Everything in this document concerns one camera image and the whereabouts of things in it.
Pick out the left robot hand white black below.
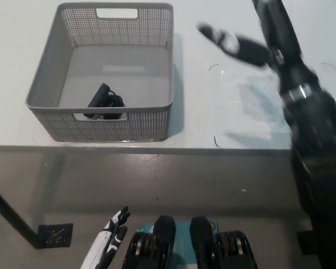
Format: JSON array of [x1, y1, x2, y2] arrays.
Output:
[[80, 206, 132, 269]]

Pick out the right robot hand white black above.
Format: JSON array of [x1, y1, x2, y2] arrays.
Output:
[[197, 0, 323, 99]]

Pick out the black charger with cable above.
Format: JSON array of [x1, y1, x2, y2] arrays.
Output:
[[83, 82, 127, 120]]

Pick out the robot left black ribbed block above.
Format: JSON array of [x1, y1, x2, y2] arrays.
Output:
[[122, 215, 176, 269]]

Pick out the robot black ribbed block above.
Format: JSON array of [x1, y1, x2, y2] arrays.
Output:
[[122, 215, 176, 269], [189, 216, 259, 269]]

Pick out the teal robot body plate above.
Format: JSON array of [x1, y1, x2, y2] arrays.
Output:
[[136, 219, 219, 269]]

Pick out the clear plastic sheet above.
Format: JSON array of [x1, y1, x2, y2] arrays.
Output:
[[217, 68, 295, 141]]

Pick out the black table leg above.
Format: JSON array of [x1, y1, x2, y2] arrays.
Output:
[[0, 181, 44, 250]]

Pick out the robot right black ribbed block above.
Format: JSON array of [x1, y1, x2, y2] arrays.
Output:
[[189, 216, 259, 269]]

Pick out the grey perforated plastic basket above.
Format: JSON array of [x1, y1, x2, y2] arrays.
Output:
[[25, 2, 175, 142]]

